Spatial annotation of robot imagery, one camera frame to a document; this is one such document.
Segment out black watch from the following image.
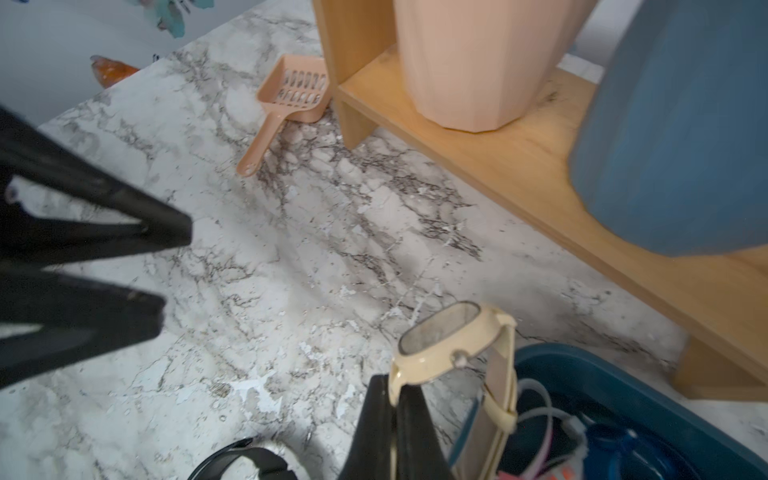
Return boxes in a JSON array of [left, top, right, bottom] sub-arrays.
[[187, 437, 301, 480]]

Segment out beige watch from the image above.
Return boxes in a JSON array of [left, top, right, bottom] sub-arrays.
[[388, 301, 517, 479]]

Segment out pink pot green plant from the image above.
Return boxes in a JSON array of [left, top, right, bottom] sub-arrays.
[[394, 0, 596, 133]]

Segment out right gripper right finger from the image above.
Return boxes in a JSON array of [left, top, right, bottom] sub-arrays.
[[395, 385, 454, 480]]

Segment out teal plastic storage box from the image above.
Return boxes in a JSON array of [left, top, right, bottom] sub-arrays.
[[448, 343, 768, 480]]

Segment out wooden shelf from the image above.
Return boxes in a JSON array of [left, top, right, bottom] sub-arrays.
[[314, 1, 767, 401]]

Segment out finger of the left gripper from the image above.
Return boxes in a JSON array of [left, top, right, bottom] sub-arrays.
[[1, 109, 193, 264], [1, 269, 166, 388]]

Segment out blue pot white-green plant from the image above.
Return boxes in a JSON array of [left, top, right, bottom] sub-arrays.
[[568, 1, 767, 257]]

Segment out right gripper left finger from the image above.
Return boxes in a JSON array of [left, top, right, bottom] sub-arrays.
[[338, 375, 395, 480]]

